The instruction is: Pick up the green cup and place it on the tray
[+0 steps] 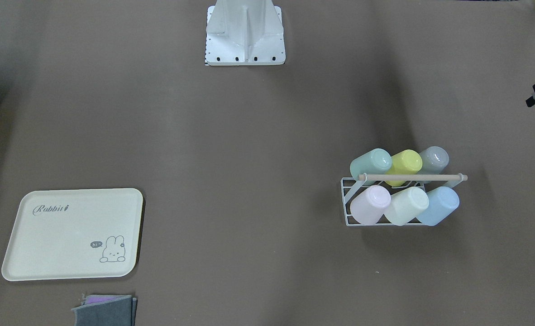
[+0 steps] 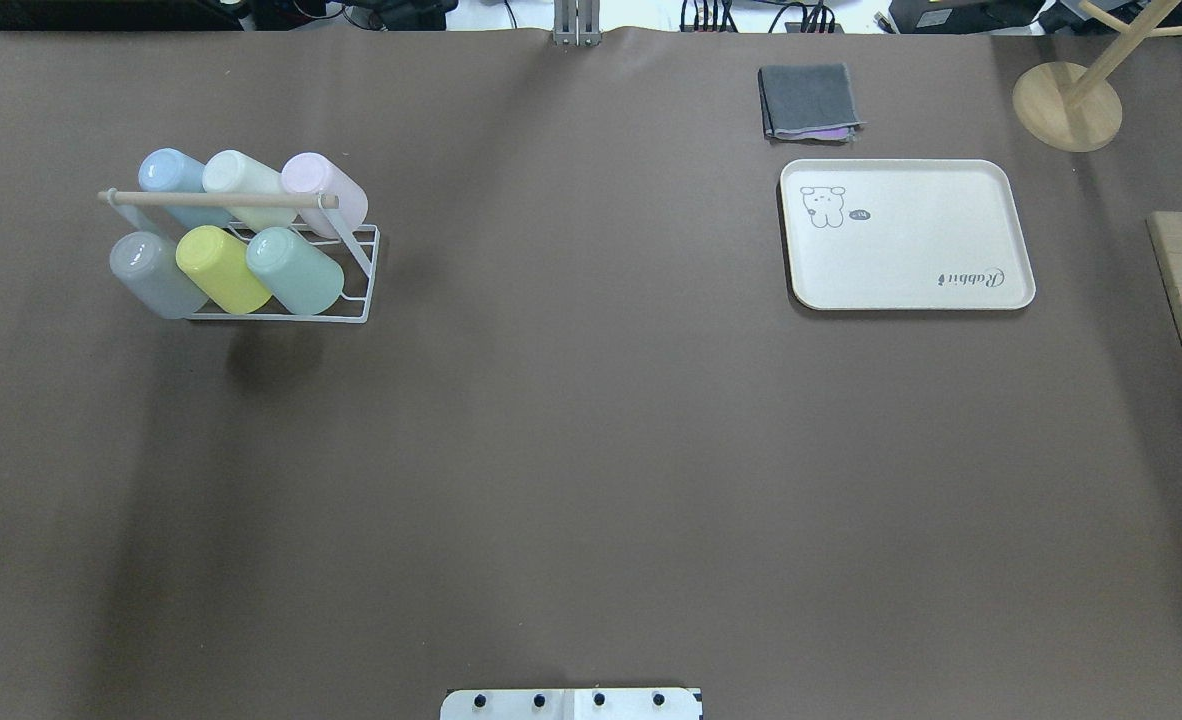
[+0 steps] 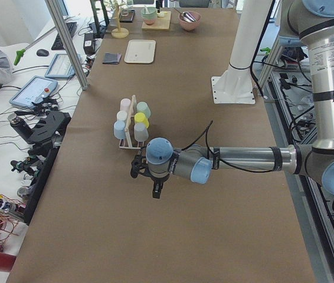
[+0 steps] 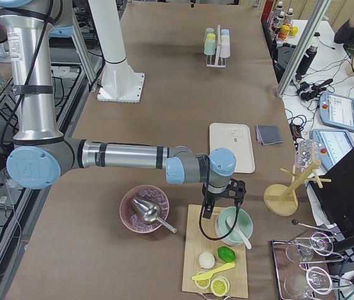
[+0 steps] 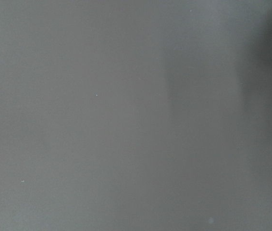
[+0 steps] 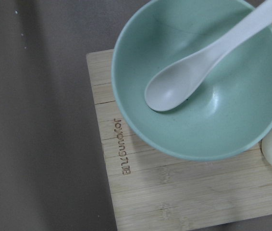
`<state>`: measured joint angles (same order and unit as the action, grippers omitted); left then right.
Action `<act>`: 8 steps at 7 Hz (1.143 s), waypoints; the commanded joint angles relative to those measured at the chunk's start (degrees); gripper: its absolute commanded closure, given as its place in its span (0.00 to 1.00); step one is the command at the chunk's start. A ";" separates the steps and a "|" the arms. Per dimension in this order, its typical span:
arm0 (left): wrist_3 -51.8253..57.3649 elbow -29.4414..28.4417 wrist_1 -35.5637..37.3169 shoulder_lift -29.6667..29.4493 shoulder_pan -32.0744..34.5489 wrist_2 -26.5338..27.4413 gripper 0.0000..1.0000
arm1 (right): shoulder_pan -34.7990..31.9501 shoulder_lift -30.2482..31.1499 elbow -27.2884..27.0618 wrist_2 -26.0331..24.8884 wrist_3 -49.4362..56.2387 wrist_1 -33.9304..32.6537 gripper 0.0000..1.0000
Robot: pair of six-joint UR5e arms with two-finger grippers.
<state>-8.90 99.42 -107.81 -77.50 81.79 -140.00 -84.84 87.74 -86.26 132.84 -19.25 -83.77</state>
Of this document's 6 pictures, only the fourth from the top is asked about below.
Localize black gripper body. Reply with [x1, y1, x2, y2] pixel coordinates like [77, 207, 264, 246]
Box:
[202, 192, 216, 219]

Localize green plastic cup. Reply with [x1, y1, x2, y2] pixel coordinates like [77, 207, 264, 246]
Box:
[203, 39, 216, 56]

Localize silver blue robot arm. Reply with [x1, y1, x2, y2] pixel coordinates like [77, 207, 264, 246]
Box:
[0, 1, 245, 218]

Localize cream rabbit tray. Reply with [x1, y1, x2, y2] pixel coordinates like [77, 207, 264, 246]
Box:
[209, 122, 255, 174]

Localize black glass rack tray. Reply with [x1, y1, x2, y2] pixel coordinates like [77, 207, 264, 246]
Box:
[271, 240, 351, 299]

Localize pink plastic cup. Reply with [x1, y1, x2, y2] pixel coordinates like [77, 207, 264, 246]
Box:
[220, 41, 231, 59]

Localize cream plastic cup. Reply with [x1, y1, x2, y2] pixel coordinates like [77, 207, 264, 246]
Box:
[221, 35, 230, 42]

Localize yellow plastic cup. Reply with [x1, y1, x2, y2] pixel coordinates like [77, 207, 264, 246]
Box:
[205, 33, 216, 41]

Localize blue plastic cup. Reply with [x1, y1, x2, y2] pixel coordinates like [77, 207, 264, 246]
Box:
[221, 29, 230, 36]

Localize grey plastic cup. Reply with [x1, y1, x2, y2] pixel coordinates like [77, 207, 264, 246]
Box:
[205, 27, 215, 35]

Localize white plastic spoon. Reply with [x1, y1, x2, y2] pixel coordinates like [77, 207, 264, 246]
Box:
[226, 216, 252, 250]

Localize wooden cutting board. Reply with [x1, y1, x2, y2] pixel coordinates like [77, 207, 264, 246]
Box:
[182, 204, 248, 298]

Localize green stacked bowls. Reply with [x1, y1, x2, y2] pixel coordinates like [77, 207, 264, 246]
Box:
[215, 206, 253, 246]

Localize green lime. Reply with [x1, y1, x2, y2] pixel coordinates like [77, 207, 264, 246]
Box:
[217, 246, 236, 263]

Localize metal ice scoop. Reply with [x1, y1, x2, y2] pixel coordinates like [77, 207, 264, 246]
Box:
[131, 197, 177, 234]

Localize white toy bun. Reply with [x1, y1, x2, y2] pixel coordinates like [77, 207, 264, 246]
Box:
[198, 251, 215, 269]

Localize wooden mug tree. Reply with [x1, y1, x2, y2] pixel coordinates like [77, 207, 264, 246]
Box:
[263, 159, 331, 216]

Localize yellow plastic knife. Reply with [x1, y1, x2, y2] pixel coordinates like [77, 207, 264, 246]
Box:
[191, 261, 236, 281]

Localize pink bowl with ice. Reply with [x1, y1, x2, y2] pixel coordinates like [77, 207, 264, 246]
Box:
[119, 185, 169, 234]

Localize grey folded cloth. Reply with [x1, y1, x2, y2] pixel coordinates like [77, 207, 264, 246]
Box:
[255, 125, 283, 146]

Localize lemon slice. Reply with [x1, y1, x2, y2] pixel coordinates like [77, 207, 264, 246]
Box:
[210, 276, 230, 297]
[195, 278, 211, 290]

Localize upper wine glass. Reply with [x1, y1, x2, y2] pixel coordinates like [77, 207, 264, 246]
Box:
[286, 232, 333, 263]

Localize wine glass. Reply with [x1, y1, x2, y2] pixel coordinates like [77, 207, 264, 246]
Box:
[286, 232, 333, 263]
[283, 266, 333, 299]

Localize clear patterned glass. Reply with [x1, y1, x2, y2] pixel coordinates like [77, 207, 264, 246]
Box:
[295, 139, 321, 171]

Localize near teach pendant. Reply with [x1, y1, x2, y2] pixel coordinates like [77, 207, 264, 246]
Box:
[310, 129, 354, 171]

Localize teach pendant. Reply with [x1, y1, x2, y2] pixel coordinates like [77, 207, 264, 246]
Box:
[319, 91, 354, 132]
[310, 129, 354, 171]

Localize lower wine glass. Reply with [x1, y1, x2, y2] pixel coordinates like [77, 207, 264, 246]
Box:
[283, 266, 333, 299]

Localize black monitor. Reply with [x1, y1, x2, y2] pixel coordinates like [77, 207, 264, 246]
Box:
[310, 148, 354, 233]

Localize far teach pendant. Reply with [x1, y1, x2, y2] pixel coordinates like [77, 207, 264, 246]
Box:
[319, 91, 354, 132]

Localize black water bottle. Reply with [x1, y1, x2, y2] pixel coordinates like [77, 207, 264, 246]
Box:
[296, 44, 318, 76]

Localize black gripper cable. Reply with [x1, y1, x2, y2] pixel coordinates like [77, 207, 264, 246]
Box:
[198, 156, 240, 242]

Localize white wire cup rack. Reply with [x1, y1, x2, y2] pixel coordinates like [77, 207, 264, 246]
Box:
[203, 24, 227, 68]

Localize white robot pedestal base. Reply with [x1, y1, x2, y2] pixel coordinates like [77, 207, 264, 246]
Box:
[88, 0, 144, 103]

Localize aluminium frame post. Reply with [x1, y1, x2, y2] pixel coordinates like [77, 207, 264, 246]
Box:
[275, 0, 331, 98]

